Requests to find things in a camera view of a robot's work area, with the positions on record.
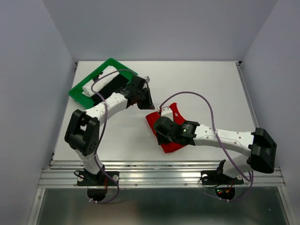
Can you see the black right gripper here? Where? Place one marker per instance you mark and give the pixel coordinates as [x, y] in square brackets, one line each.
[161, 138]

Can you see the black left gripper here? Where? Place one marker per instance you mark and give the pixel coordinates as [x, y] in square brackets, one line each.
[148, 105]

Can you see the red t shirt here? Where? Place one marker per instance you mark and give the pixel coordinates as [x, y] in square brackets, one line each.
[152, 117]

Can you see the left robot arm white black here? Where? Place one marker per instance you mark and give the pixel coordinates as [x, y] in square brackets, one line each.
[86, 128]

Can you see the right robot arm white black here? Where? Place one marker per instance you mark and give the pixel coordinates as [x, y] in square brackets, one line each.
[246, 151]

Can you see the black rolled t shirt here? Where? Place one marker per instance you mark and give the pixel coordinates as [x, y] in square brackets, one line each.
[118, 82]

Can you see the white rolled t shirt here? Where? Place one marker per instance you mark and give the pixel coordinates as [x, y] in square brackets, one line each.
[86, 89]

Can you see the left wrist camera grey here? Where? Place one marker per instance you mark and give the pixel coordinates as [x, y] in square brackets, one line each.
[140, 82]

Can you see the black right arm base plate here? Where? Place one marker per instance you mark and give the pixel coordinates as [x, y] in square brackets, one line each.
[212, 178]

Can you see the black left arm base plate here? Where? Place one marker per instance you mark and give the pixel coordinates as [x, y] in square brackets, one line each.
[86, 179]

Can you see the aluminium frame rails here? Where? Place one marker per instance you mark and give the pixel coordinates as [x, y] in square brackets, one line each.
[156, 188]

